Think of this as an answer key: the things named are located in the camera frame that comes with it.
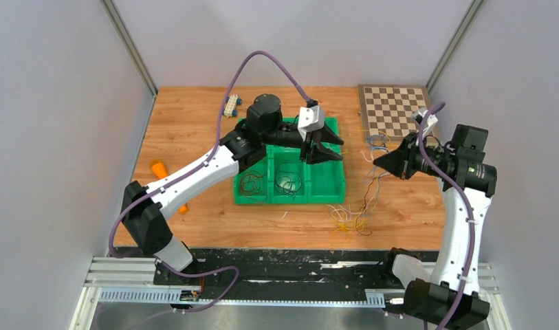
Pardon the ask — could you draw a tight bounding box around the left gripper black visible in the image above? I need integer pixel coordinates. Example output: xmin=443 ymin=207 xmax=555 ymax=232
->
xmin=262 ymin=120 xmax=344 ymax=166

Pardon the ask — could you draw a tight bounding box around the black wire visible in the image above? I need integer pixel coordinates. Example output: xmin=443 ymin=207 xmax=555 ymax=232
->
xmin=274 ymin=163 xmax=305 ymax=199

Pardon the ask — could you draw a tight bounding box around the multicolour cable bundle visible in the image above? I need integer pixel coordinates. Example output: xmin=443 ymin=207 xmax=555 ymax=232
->
xmin=327 ymin=129 xmax=394 ymax=242

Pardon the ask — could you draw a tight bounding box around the red wire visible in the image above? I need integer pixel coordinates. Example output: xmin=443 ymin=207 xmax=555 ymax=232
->
xmin=239 ymin=168 xmax=269 ymax=204

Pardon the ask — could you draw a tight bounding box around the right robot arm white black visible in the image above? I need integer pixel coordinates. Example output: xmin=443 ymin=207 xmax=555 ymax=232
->
xmin=373 ymin=124 xmax=497 ymax=329

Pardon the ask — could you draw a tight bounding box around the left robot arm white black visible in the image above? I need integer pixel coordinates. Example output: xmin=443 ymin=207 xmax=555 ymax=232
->
xmin=118 ymin=93 xmax=344 ymax=285

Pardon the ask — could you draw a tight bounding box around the green six-compartment tray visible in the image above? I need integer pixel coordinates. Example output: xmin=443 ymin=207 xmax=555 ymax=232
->
xmin=232 ymin=118 xmax=347 ymax=206

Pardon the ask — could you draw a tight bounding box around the wooden chessboard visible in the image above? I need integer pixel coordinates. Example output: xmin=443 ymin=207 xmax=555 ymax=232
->
xmin=357 ymin=84 xmax=432 ymax=142

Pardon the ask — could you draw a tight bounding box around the white blue toy car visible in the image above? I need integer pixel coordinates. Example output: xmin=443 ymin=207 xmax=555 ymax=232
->
xmin=223 ymin=94 xmax=243 ymax=118

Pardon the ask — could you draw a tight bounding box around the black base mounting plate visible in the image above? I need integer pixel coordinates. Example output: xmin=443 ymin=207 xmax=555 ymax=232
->
xmin=153 ymin=248 xmax=404 ymax=303

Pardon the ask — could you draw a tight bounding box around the orange plastic carrot toy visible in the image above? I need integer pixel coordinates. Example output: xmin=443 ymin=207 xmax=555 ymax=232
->
xmin=150 ymin=159 xmax=189 ymax=215

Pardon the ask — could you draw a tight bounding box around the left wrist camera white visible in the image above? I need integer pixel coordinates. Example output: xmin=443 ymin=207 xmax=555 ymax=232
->
xmin=297 ymin=105 xmax=325 ymax=140

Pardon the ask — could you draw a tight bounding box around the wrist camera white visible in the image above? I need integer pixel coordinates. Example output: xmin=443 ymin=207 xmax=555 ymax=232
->
xmin=411 ymin=107 xmax=438 ymax=138
xmin=297 ymin=105 xmax=325 ymax=140

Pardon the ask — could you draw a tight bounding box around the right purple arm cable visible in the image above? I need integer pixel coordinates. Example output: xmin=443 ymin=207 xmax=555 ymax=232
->
xmin=415 ymin=100 xmax=476 ymax=330

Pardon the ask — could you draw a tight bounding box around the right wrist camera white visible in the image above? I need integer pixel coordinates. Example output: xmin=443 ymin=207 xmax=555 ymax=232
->
xmin=411 ymin=107 xmax=438 ymax=138

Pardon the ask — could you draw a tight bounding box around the slotted grey cable duct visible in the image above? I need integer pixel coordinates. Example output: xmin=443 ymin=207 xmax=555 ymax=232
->
xmin=96 ymin=287 xmax=386 ymax=308

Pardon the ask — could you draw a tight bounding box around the aluminium frame rail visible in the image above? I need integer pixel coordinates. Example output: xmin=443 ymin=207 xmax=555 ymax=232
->
xmin=84 ymin=257 xmax=156 ymax=288

